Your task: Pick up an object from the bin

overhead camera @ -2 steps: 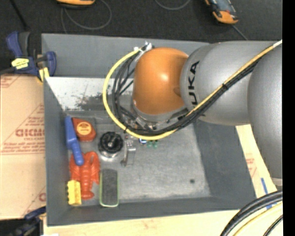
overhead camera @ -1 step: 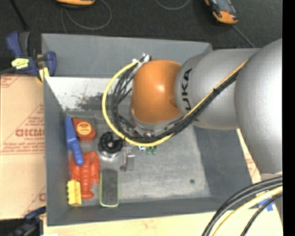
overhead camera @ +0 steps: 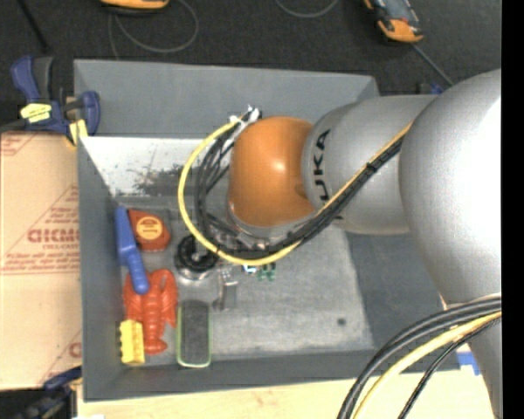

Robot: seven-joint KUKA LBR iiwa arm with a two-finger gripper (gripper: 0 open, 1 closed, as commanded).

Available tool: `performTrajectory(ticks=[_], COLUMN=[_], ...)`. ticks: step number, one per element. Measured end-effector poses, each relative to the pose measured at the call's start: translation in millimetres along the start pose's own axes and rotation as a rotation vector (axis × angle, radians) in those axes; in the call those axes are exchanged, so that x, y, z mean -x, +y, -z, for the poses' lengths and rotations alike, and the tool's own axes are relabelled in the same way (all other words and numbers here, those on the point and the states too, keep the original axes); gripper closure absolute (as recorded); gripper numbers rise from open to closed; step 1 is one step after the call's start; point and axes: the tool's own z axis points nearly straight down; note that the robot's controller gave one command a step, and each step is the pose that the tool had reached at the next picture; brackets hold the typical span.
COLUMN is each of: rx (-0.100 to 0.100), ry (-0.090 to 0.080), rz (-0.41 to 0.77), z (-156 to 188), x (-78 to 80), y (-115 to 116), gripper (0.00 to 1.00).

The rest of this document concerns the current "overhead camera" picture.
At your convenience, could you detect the blue plastic handle tool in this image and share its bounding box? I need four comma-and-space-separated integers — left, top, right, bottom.
114, 206, 151, 297

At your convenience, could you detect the green-edged grey sponge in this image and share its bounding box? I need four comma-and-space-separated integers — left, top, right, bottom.
175, 299, 214, 369

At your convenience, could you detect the grey metal bin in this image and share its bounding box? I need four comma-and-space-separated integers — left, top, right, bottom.
72, 58, 447, 402

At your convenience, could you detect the yellow toy brick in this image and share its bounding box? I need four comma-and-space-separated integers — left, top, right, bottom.
118, 319, 147, 367

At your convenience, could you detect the red box with yellow label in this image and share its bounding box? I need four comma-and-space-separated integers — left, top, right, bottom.
128, 209, 174, 253

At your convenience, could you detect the red toy lobster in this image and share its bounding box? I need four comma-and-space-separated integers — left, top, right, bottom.
122, 269, 179, 357

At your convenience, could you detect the brown cardboard board, red print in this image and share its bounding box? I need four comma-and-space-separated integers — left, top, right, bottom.
0, 130, 84, 393

